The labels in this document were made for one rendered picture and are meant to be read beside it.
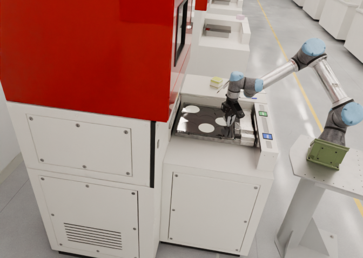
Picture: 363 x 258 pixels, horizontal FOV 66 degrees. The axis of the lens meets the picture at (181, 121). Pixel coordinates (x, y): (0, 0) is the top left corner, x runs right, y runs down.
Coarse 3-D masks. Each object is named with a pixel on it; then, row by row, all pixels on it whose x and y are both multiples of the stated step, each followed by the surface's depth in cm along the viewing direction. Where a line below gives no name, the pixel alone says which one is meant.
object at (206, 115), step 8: (184, 112) 192; (200, 112) 193; (208, 112) 194; (216, 112) 195; (184, 120) 183; (192, 120) 184; (200, 120) 185; (208, 120) 185; (184, 128) 176; (192, 128) 176; (216, 128) 178; (224, 128) 179; (232, 128) 179; (224, 136) 172; (232, 136) 172
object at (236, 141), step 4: (180, 136) 181; (184, 136) 181; (188, 136) 180; (192, 136) 180; (196, 136) 179; (200, 136) 179; (208, 140) 180; (212, 140) 179; (216, 140) 179; (220, 140) 178; (224, 140) 178; (228, 140) 178; (232, 140) 177; (236, 140) 177; (236, 144) 178
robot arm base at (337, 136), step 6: (330, 126) 164; (324, 132) 165; (330, 132) 162; (336, 132) 161; (342, 132) 162; (318, 138) 167; (324, 138) 162; (330, 138) 160; (336, 138) 159; (342, 138) 161; (342, 144) 159
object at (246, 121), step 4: (248, 116) 197; (240, 120) 192; (244, 120) 192; (248, 120) 193; (240, 124) 188; (244, 124) 188; (248, 124) 189; (240, 140) 174; (244, 140) 173; (240, 144) 173; (244, 144) 173; (248, 144) 173; (252, 144) 172
